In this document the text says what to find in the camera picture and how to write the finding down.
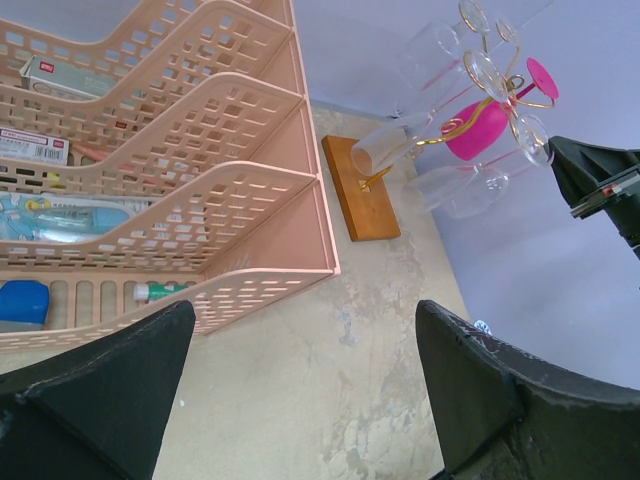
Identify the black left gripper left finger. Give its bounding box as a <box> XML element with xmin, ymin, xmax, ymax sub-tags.
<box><xmin>1</xmin><ymin>301</ymin><xmax>195</xmax><ymax>479</ymax></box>

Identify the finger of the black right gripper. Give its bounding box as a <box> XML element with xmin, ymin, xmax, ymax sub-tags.
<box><xmin>549</xmin><ymin>136</ymin><xmax>639</xmax><ymax>209</ymax></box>
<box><xmin>571</xmin><ymin>172</ymin><xmax>639</xmax><ymax>257</ymax></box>

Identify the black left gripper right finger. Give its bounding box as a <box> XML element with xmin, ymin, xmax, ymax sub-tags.
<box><xmin>415</xmin><ymin>300</ymin><xmax>639</xmax><ymax>479</ymax></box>

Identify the clear round wine glass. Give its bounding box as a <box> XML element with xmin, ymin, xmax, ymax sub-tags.
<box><xmin>442</xmin><ymin>114</ymin><xmax>555</xmax><ymax>219</ymax></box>

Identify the clear flute wine glass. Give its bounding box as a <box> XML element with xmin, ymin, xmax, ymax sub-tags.
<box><xmin>351</xmin><ymin>50</ymin><xmax>509</xmax><ymax>177</ymax></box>

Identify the pink wine glass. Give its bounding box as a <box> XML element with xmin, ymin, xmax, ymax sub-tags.
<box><xmin>441</xmin><ymin>58</ymin><xmax>559</xmax><ymax>161</ymax></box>

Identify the clear wine glass far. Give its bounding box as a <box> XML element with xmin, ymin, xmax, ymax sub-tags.
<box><xmin>402</xmin><ymin>17</ymin><xmax>521</xmax><ymax>216</ymax></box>

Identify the clear wine glass back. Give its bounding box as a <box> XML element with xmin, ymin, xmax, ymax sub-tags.
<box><xmin>398</xmin><ymin>0</ymin><xmax>490</xmax><ymax>93</ymax></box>

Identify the wooden rack base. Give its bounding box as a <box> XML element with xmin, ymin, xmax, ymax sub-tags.
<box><xmin>321</xmin><ymin>135</ymin><xmax>401</xmax><ymax>242</ymax></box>

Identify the blue white small jar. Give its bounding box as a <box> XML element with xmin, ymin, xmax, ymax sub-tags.
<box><xmin>473</xmin><ymin>320</ymin><xmax>493</xmax><ymax>335</ymax></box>

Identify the green white glue tube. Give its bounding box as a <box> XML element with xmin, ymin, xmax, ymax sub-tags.
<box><xmin>133</xmin><ymin>283</ymin><xmax>188</xmax><ymax>302</ymax></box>

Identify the blue round container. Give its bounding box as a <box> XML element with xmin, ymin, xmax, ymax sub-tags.
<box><xmin>0</xmin><ymin>280</ymin><xmax>50</xmax><ymax>333</ymax></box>

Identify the blue correction tape package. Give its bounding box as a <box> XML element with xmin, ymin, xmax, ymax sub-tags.
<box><xmin>1</xmin><ymin>192</ymin><xmax>155</xmax><ymax>243</ymax></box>

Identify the peach plastic file organizer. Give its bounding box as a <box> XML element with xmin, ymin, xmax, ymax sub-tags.
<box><xmin>1</xmin><ymin>1</ymin><xmax>340</xmax><ymax>353</ymax></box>

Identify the white labelled box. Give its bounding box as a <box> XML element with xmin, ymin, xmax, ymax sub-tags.
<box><xmin>1</xmin><ymin>126</ymin><xmax>69</xmax><ymax>165</ymax></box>

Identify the white stationery box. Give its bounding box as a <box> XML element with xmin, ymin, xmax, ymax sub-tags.
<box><xmin>19</xmin><ymin>56</ymin><xmax>117</xmax><ymax>101</ymax></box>

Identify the gold wire wine glass rack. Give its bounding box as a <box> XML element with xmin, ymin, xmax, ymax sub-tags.
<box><xmin>351</xmin><ymin>1</ymin><xmax>559</xmax><ymax>190</ymax></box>

